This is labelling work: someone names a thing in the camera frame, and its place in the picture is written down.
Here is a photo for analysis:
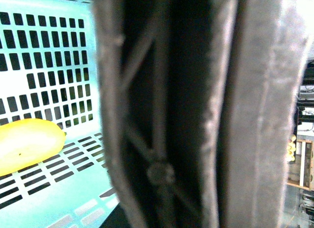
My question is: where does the light blue plastic basket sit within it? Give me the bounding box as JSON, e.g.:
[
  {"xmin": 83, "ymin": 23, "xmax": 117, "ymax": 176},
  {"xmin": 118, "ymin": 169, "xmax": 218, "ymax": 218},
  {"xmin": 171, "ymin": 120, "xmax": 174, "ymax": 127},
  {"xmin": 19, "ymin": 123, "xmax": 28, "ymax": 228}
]
[{"xmin": 0, "ymin": 0, "xmax": 118, "ymax": 228}]

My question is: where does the brown basket handle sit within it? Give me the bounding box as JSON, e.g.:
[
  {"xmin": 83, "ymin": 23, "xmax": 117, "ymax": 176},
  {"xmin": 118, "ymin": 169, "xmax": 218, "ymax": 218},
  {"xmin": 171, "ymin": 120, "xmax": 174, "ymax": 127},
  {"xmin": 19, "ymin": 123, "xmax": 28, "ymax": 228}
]
[{"xmin": 93, "ymin": 0, "xmax": 314, "ymax": 228}]

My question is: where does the yellow mango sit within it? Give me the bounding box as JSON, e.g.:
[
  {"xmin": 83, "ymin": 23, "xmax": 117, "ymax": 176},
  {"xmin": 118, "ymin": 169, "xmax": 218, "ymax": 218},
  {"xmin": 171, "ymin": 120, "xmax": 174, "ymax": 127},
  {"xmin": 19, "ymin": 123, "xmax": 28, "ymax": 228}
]
[{"xmin": 0, "ymin": 118, "xmax": 67, "ymax": 176}]

